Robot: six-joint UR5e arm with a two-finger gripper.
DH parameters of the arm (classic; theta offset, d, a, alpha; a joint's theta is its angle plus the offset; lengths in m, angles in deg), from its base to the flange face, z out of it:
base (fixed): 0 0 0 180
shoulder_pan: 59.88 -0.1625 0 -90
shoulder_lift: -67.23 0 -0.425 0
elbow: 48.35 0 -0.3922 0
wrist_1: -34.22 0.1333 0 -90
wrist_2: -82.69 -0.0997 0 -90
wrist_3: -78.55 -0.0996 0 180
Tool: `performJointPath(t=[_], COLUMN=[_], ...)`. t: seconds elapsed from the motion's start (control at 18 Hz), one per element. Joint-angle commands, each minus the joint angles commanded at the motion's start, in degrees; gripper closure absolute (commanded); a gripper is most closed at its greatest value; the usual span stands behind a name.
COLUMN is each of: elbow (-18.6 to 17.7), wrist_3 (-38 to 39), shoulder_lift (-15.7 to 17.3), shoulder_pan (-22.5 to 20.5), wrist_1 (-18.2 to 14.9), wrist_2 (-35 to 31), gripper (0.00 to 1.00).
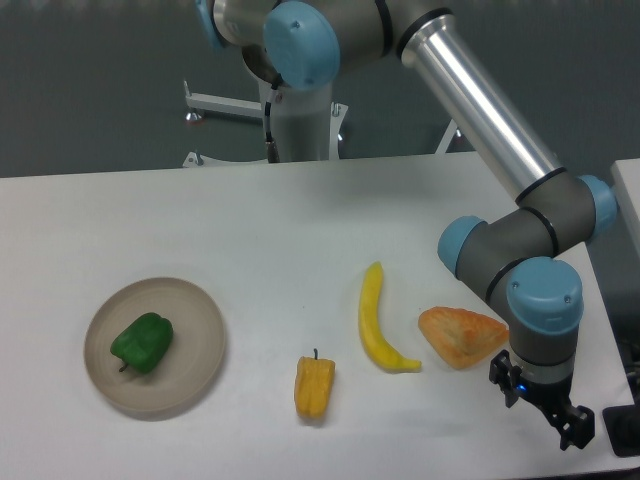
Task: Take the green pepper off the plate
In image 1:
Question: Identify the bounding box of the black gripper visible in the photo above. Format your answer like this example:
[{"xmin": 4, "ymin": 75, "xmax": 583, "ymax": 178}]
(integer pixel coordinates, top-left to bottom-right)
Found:
[{"xmin": 489, "ymin": 350, "xmax": 595, "ymax": 450}]

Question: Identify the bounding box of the green bell pepper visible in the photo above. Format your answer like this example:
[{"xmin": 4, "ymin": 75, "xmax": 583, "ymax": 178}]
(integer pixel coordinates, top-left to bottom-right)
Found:
[{"xmin": 110, "ymin": 312, "xmax": 174, "ymax": 374}]

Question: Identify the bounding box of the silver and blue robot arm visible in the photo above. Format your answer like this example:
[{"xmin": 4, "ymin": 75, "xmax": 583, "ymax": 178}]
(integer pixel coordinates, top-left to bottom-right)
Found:
[{"xmin": 195, "ymin": 1, "xmax": 617, "ymax": 448}]

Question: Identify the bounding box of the yellow bell pepper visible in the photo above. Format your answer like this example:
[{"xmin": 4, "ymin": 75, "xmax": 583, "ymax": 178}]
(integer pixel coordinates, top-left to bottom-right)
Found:
[{"xmin": 294, "ymin": 349, "xmax": 336, "ymax": 420}]

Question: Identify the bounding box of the beige round plate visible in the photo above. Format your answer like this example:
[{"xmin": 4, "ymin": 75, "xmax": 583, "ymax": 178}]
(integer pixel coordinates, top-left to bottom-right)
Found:
[{"xmin": 84, "ymin": 277, "xmax": 226, "ymax": 420}]

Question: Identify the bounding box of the black device at table edge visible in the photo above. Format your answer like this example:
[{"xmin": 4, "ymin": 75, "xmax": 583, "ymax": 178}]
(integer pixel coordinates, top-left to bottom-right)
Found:
[{"xmin": 602, "ymin": 405, "xmax": 639, "ymax": 458}]

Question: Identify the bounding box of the orange triangular pastry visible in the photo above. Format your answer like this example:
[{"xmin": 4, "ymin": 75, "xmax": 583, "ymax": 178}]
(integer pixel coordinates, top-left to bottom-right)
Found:
[{"xmin": 418, "ymin": 307, "xmax": 509, "ymax": 370}]

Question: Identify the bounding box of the yellow banana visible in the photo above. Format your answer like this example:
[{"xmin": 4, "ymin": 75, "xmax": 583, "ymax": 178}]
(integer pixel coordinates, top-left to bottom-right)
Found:
[{"xmin": 358, "ymin": 262, "xmax": 422, "ymax": 373}]

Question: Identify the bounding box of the white side table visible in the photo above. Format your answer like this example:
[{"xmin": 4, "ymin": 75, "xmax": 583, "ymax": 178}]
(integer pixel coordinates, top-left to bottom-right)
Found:
[{"xmin": 612, "ymin": 159, "xmax": 640, "ymax": 249}]

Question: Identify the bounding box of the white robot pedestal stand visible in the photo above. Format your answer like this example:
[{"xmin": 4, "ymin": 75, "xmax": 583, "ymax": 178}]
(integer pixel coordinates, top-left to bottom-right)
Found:
[{"xmin": 180, "ymin": 44, "xmax": 467, "ymax": 169}]

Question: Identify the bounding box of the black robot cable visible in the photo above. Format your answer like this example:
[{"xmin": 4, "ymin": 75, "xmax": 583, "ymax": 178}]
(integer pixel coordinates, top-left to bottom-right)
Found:
[{"xmin": 264, "ymin": 73, "xmax": 284, "ymax": 163}]

